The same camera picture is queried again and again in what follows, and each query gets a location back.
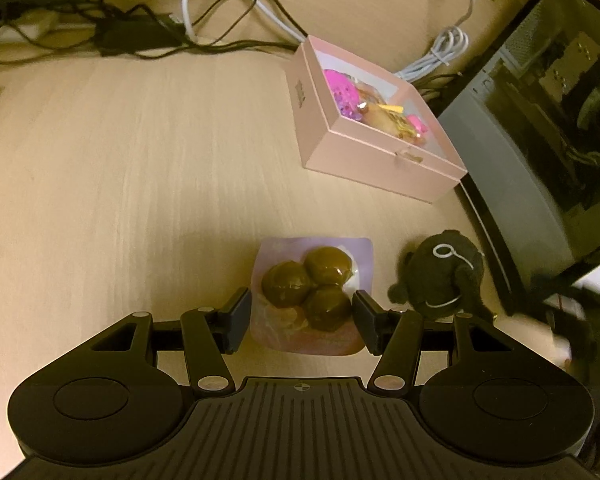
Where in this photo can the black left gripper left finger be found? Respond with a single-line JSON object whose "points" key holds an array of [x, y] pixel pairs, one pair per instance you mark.
{"points": [[209, 335]]}

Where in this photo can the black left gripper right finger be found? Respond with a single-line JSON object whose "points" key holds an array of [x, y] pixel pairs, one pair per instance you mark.
{"points": [[392, 335]]}

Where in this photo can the black plush toy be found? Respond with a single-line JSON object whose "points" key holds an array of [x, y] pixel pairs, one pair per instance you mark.
{"points": [[441, 278]]}

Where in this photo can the pink pig toy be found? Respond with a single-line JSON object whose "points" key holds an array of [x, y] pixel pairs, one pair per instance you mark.
{"points": [[418, 129]]}

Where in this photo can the small yellow packaged bread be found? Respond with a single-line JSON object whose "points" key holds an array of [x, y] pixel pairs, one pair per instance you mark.
{"points": [[374, 113]]}

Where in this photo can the pink plastic mesh ball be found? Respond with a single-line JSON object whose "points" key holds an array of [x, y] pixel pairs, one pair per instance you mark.
{"points": [[344, 93]]}

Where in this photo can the pink cardboard box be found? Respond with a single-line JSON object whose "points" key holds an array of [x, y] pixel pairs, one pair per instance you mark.
{"points": [[337, 145]]}

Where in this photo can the black power adapter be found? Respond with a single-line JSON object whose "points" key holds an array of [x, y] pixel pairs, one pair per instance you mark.
{"points": [[136, 34]]}

